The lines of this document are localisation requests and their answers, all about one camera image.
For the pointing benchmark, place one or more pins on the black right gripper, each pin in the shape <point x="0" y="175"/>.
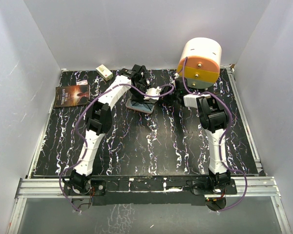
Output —
<point x="165" y="99"/>

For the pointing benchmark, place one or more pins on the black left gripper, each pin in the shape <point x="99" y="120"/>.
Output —
<point x="140" y="99"/>

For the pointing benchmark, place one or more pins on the black sunglasses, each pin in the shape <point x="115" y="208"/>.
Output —
<point x="143" y="107"/>

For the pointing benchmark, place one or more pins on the pink glasses case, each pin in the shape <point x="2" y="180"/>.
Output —
<point x="128" y="104"/>

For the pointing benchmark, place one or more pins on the round drawer cabinet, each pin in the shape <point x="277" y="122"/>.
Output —
<point x="200" y="62"/>

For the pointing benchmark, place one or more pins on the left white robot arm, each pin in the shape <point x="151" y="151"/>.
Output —
<point x="98" y="119"/>

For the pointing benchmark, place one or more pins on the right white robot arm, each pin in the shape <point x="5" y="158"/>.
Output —
<point x="214" y="119"/>

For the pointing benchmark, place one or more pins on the black marker pen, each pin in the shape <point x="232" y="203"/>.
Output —
<point x="145" y="75"/>

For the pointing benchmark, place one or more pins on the small cream box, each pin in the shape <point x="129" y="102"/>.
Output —
<point x="104" y="72"/>

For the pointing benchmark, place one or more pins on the small pink card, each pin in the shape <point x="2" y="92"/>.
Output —
<point x="82" y="82"/>

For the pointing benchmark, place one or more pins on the dark book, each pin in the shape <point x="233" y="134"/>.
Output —
<point x="71" y="96"/>

